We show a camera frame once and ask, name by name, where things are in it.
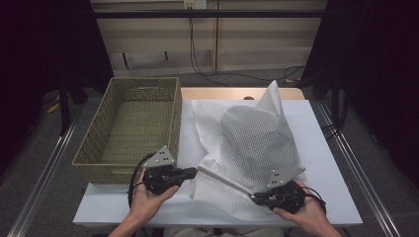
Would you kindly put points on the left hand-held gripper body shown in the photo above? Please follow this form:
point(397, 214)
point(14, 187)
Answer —
point(161, 179)

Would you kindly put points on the green woven basket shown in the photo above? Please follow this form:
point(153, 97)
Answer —
point(138, 125)

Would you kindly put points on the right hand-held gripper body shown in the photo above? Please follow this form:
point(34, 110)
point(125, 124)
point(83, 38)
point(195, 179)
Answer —
point(286, 197)

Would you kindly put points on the person's right hand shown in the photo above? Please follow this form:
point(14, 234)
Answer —
point(311, 215)

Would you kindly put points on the black horizontal metal bar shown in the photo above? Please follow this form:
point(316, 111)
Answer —
point(197, 14)

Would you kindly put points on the white wall outlet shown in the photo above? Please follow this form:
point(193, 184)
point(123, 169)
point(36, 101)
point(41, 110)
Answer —
point(195, 4)

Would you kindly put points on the person's left hand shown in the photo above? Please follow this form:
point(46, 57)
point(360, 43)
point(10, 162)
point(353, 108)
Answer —
point(146, 204)

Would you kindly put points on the white mesh laundry bag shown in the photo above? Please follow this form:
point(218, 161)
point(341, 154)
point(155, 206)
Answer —
point(257, 138)

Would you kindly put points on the metal floor rail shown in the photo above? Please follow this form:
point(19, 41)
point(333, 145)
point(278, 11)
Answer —
point(346, 148)
point(42, 177)

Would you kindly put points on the black metal stand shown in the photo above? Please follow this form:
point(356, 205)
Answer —
point(335, 98)
point(64, 108)

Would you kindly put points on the yellow floor tape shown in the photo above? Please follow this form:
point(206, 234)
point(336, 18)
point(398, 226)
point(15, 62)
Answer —
point(53, 107)

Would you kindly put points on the black curtain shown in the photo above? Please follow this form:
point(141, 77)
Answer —
point(39, 49)
point(378, 65)

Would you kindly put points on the wooden table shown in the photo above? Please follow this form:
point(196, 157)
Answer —
point(214, 93)

